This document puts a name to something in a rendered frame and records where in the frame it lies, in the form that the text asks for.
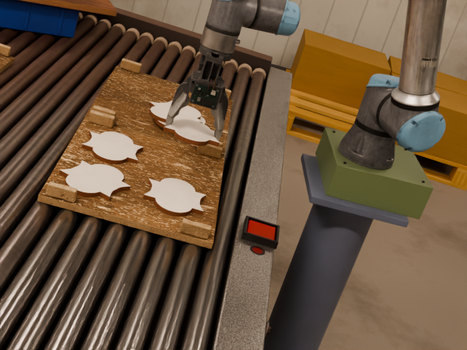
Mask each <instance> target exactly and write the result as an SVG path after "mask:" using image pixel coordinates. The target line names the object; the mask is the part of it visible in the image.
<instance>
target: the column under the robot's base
mask: <svg viewBox="0 0 467 350"><path fill-rule="evenodd" d="M301 162H302V169H303V172H304V179H305V182H306V188H307V192H308V196H309V202H310V203H313V205H312V208H311V211H310V213H309V216H308V219H307V221H306V224H305V226H304V229H303V231H302V234H301V237H300V240H299V242H298V244H297V247H296V250H295V253H294V255H293V258H292V260H291V262H290V266H289V268H288V271H287V273H286V276H285V279H284V282H283V284H282V286H281V289H280V291H279V294H278V297H277V300H276V302H275V305H274V308H273V309H272V312H271V315H270V318H269V320H268V322H269V326H271V331H270V334H269V335H268V334H266V336H265V342H264V348H263V350H318V348H319V346H320V343H321V342H322V339H323V337H324V334H325V332H326V330H327V327H328V325H329V323H330V320H331V318H332V315H333V314H334V311H335V309H336V306H337V304H338V301H339V299H340V297H341V295H342V292H343V290H344V287H345V285H346V283H347V280H348V278H349V276H350V273H351V271H352V268H353V266H354V264H355V262H356V259H357V257H358V255H359V252H360V250H361V247H362V245H363V242H364V240H365V238H366V236H367V234H368V231H369V229H370V226H371V224H372V221H373V220H374V219H376V220H379V221H382V222H386V223H389V224H395V225H398V226H403V227H407V225H408V223H409V220H408V218H407V216H404V215H399V214H396V213H393V212H388V211H385V210H380V209H377V208H372V207H370V206H365V205H361V204H358V203H354V202H351V201H346V200H342V199H338V198H335V197H330V196H327V195H325V189H324V186H323V183H322V178H321V175H320V170H319V166H318V161H317V158H316V157H315V156H310V155H307V154H305V153H303V154H302V157H301Z"/></svg>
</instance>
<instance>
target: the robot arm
mask: <svg viewBox="0 0 467 350"><path fill-rule="evenodd" d="M446 4H447V0H408V6H407V18H406V24H405V31H404V43H403V50H402V62H401V68H400V77H396V76H390V75H386V74H374V75H372V76H371V77H370V80H369V82H368V84H367V86H366V91H365V94H364V96H363V99H362V102H361V105H360V107H359V111H358V113H357V117H356V119H355V121H354V124H353V126H352V127H351V128H350V130H349V131H348V132H347V133H346V134H345V136H344V137H343V139H342V140H341V142H340V144H339V147H338V150H339V152H340V153H341V154H342V155H343V156H344V157H346V158H347V159H348V160H351V161H352V162H354V163H356V164H358V165H361V166H364V167H368V168H371V169H380V170H385V169H390V168H392V165H393V162H394V160H395V141H396V142H397V143H398V144H399V145H400V146H401V147H404V148H405V149H406V150H408V151H411V152H422V151H426V150H428V149H430V148H432V147H433V146H434V145H435V144H436V143H437V142H438V141H439V140H440V139H441V138H442V136H443V134H444V132H445V120H444V118H443V116H442V114H440V113H439V103H440V95H439V93H438V92H437V91H436V90H435V86H436V76H437V71H438V65H439V55H440V50H441V40H442V34H443V25H444V19H445V9H446ZM299 22H300V7H299V6H298V5H297V4H296V3H295V2H292V1H290V0H212V2H211V7H210V10H209V13H208V17H207V20H206V24H205V26H204V30H203V33H202V38H201V40H200V43H201V45H200V48H199V52H200V53H201V54H202V56H201V58H200V61H199V66H198V70H196V72H195V71H193V73H192V74H191V75H190V76H191V77H192V78H191V77H188V78H187V79H186V80H185V81H184V82H182V83H181V84H180V85H179V87H178V88H177V91H176V92H175V95H174V98H173V100H172V104H171V106H170V109H169V112H168V114H167V118H166V123H165V126H169V125H170V124H172V122H173V121H174V118H175V117H176V116H177V115H178V114H179V111H180V110H181V109H182V108H183V107H186V106H187V105H188V104H189V103H193V104H196V105H199V106H203V107H206V108H210V109H211V114H212V115H213V116H214V119H215V121H214V127H215V132H214V135H215V138H216V139H217V141H219V139H220V137H221V135H222V132H223V128H224V122H225V117H226V114H227V108H228V96H227V93H226V91H225V87H224V80H223V79H222V77H221V76H218V75H219V72H220V68H221V65H222V62H223V61H230V60H231V57H232V55H233V54H232V53H233V52H234V50H235V48H236V44H240V40H237V39H238V36H239V35H240V31H241V28H242V27H245V28H250V29H254V30H258V31H263V32H267V33H273V34H275V35H285V36H289V35H292V34H293V33H294V32H295V31H296V30H297V27H298V25H299ZM189 92H191V93H192V94H191V97H189V94H188V93H189Z"/></svg>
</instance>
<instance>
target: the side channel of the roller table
mask: <svg viewBox="0 0 467 350"><path fill-rule="evenodd" d="M115 9H116V10H117V14H116V16H112V15H104V14H99V13H95V12H87V11H82V12H83V14H84V17H85V16H86V15H90V14H93V15H96V16H97V18H98V22H99V21H100V20H102V19H109V20H110V21H111V22H112V26H113V25H115V24H118V23H122V24H123V25H125V26H126V31H127V30H128V29H130V28H137V29H138V30H139V31H140V35H142V34H143V33H146V32H150V33H152V34H153V35H154V40H155V39H156V38H158V37H160V36H163V37H165V38H167V41H168V45H169V43H171V42H173V41H179V42H180V43H181V45H182V50H183V48H184V47H186V46H188V45H192V46H194V48H195V49H196V55H197V53H198V52H199V48H200V45H201V43H200V40H201V38H202V34H199V33H196V32H192V31H189V30H186V29H184V28H179V27H177V26H173V25H171V24H167V23H164V22H160V21H158V20H155V19H151V18H148V17H145V16H142V15H138V14H135V13H133V12H129V11H127V10H122V9H120V8H116V7H115ZM232 54H233V55H232V57H231V58H233V59H235V60H236V61H237V63H238V67H239V66H240V65H241V64H243V63H249V64H250V65H251V67H252V71H254V70H255V69H256V68H257V67H262V68H264V70H265V73H266V78H267V75H268V72H269V69H270V66H271V63H272V56H268V55H265V54H262V53H259V52H256V51H252V50H250V49H246V48H243V47H240V46H237V45H236V48H235V50H234V52H233V53H232ZM266 78H265V80H266ZM264 82H265V81H264Z"/></svg>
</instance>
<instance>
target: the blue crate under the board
mask: <svg viewBox="0 0 467 350"><path fill-rule="evenodd" d="M81 12H82V10H75V9H69V8H61V7H57V6H49V5H44V4H40V3H32V2H27V1H20V0H0V27H2V28H11V29H16V30H21V31H30V32H35V33H44V34H49V35H58V36H63V37H68V38H73V37H74V34H75V30H76V24H77V20H78V17H79V13H81Z"/></svg>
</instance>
